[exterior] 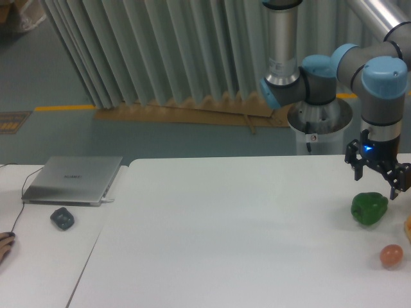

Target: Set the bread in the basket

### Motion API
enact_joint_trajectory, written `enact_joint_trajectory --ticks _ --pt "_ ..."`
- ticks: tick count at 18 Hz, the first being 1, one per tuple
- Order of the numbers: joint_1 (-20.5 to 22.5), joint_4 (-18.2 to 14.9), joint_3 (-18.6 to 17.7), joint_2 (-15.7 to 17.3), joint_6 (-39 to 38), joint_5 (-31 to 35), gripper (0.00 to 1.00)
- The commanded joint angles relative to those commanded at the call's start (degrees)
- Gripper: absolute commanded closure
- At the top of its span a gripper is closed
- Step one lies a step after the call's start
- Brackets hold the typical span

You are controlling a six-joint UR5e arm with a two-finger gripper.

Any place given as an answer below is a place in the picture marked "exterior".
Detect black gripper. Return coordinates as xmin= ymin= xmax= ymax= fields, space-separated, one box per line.
xmin=344 ymin=129 xmax=410 ymax=200

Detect orange bread piece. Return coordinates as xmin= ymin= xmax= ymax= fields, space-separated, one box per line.
xmin=404 ymin=216 xmax=411 ymax=242

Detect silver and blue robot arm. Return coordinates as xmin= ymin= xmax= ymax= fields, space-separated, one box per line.
xmin=260 ymin=1 xmax=410 ymax=199

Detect person's hand on mouse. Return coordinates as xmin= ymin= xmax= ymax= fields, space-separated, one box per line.
xmin=0 ymin=232 xmax=15 ymax=262

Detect green bell pepper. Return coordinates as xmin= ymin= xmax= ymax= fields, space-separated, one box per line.
xmin=351 ymin=192 xmax=389 ymax=226

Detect brown egg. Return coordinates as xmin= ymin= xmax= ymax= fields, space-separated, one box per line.
xmin=380 ymin=244 xmax=403 ymax=267

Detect pale green pleated curtain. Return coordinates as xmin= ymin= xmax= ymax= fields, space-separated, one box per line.
xmin=40 ymin=0 xmax=411 ymax=108

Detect silver closed laptop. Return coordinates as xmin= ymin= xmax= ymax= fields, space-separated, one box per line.
xmin=22 ymin=156 xmax=123 ymax=206

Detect dark grey controller device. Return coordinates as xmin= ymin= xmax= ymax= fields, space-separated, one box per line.
xmin=50 ymin=207 xmax=75 ymax=231

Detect cardboard boxes in corner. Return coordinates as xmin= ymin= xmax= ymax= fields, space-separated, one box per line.
xmin=1 ymin=0 xmax=46 ymax=34

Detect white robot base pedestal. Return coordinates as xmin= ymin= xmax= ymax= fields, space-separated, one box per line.
xmin=287 ymin=98 xmax=353 ymax=155

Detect black mouse cable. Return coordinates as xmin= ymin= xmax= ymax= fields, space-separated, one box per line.
xmin=0 ymin=162 xmax=48 ymax=233

